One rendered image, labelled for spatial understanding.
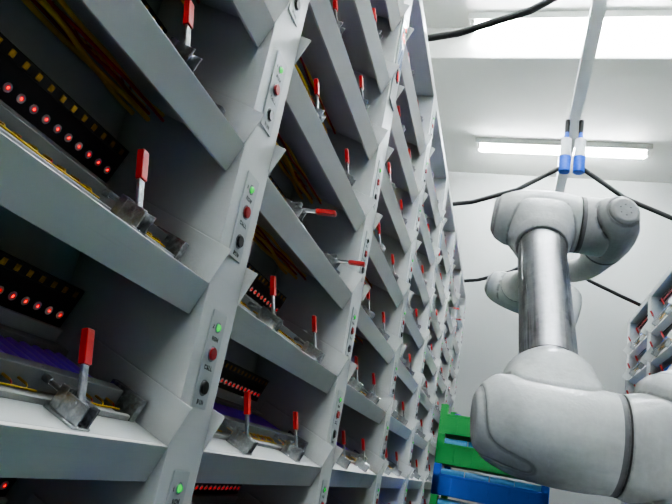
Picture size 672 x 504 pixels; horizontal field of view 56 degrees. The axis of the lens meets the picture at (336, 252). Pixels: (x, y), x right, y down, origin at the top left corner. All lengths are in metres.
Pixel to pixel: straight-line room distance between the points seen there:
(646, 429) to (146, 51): 0.82
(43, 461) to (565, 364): 0.76
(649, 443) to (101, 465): 0.72
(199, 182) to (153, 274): 0.20
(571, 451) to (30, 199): 0.77
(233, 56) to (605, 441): 0.76
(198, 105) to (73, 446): 0.39
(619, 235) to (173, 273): 1.03
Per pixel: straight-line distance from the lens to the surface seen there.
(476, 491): 1.81
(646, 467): 1.02
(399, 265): 2.23
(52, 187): 0.56
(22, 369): 0.66
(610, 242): 1.51
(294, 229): 1.08
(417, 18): 2.19
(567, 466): 1.01
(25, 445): 0.59
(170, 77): 0.72
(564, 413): 1.00
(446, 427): 1.83
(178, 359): 0.79
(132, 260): 0.67
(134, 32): 0.67
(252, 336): 0.97
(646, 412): 1.04
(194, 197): 0.86
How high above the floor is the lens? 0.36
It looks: 18 degrees up
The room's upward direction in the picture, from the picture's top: 11 degrees clockwise
